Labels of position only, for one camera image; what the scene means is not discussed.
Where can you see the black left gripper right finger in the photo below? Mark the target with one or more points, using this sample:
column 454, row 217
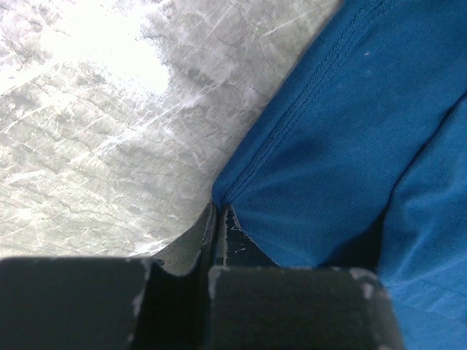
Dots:
column 255, row 304

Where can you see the blue printed t-shirt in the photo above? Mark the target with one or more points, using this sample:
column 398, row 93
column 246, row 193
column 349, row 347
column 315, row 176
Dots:
column 360, row 160

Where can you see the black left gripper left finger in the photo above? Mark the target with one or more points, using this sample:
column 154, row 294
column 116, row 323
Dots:
column 152, row 302

